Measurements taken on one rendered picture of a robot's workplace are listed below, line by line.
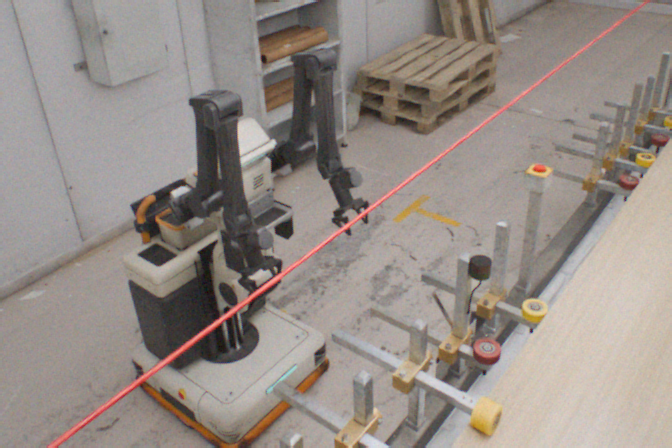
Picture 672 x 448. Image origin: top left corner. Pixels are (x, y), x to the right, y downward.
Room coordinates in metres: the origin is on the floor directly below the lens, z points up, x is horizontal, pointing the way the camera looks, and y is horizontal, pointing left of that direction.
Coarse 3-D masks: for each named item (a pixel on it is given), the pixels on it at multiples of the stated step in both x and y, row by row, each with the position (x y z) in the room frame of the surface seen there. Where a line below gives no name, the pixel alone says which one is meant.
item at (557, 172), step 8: (560, 168) 2.48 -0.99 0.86; (560, 176) 2.45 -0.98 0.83; (568, 176) 2.43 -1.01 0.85; (576, 176) 2.41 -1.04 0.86; (584, 176) 2.40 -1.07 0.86; (600, 184) 2.34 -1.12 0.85; (608, 184) 2.32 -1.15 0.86; (616, 184) 2.32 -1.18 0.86; (616, 192) 2.29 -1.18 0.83; (624, 192) 2.27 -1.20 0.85; (632, 192) 2.27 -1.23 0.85
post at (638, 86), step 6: (636, 84) 2.79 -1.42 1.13; (642, 84) 2.78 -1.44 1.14; (636, 90) 2.78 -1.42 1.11; (642, 90) 2.78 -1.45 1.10; (636, 96) 2.78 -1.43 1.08; (636, 102) 2.78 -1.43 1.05; (630, 108) 2.79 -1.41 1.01; (636, 108) 2.77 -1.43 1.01; (630, 114) 2.79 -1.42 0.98; (636, 114) 2.78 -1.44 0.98; (630, 120) 2.78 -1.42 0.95; (636, 120) 2.79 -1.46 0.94; (630, 126) 2.78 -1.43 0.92; (630, 132) 2.78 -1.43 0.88; (624, 138) 2.79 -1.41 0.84; (630, 138) 2.77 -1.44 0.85
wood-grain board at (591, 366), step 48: (624, 240) 1.84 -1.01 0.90; (576, 288) 1.59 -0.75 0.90; (624, 288) 1.58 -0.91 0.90; (576, 336) 1.37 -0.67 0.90; (624, 336) 1.36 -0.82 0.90; (528, 384) 1.19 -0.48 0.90; (576, 384) 1.18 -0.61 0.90; (624, 384) 1.18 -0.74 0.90; (480, 432) 1.04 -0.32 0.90; (528, 432) 1.04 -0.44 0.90; (576, 432) 1.03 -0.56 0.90; (624, 432) 1.02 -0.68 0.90
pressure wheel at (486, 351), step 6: (480, 342) 1.35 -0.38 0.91; (486, 342) 1.35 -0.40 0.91; (492, 342) 1.35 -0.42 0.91; (474, 348) 1.33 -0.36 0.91; (480, 348) 1.33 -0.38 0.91; (486, 348) 1.33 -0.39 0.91; (492, 348) 1.33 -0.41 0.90; (498, 348) 1.33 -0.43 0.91; (474, 354) 1.32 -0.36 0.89; (480, 354) 1.31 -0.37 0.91; (486, 354) 1.30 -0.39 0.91; (492, 354) 1.30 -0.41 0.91; (498, 354) 1.30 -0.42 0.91; (480, 360) 1.30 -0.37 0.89; (486, 360) 1.29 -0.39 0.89; (492, 360) 1.29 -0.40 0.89; (498, 360) 1.30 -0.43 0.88; (486, 372) 1.33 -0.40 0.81
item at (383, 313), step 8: (376, 304) 1.60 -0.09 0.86; (376, 312) 1.57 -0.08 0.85; (384, 312) 1.56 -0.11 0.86; (392, 312) 1.55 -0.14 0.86; (384, 320) 1.55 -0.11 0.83; (392, 320) 1.53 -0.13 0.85; (400, 320) 1.51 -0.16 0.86; (408, 320) 1.51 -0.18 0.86; (400, 328) 1.51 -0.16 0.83; (408, 328) 1.49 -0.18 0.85; (432, 336) 1.44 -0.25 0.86; (440, 336) 1.43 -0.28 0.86; (432, 344) 1.43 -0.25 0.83; (440, 344) 1.41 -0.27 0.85; (464, 344) 1.39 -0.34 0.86; (464, 352) 1.36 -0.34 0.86; (472, 352) 1.36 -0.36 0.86; (472, 360) 1.34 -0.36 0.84; (488, 368) 1.31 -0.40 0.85
